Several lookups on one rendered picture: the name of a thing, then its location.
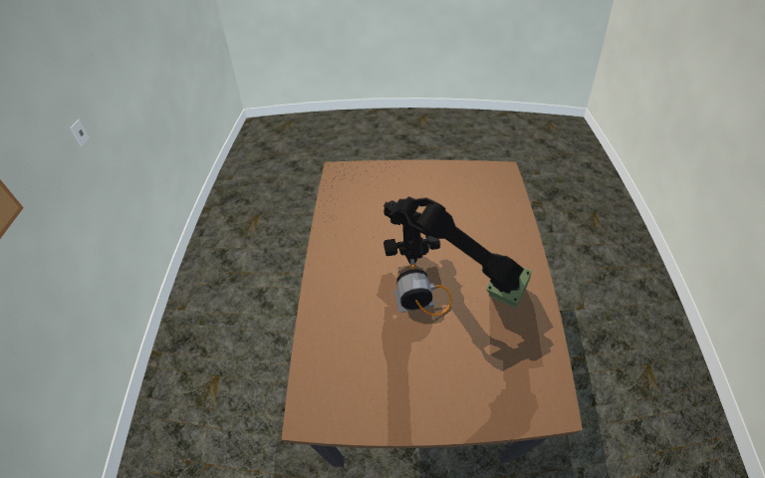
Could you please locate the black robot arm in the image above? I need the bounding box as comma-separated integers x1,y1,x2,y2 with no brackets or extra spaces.
383,197,524,294

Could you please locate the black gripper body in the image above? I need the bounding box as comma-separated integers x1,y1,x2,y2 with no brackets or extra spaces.
383,230,440,256

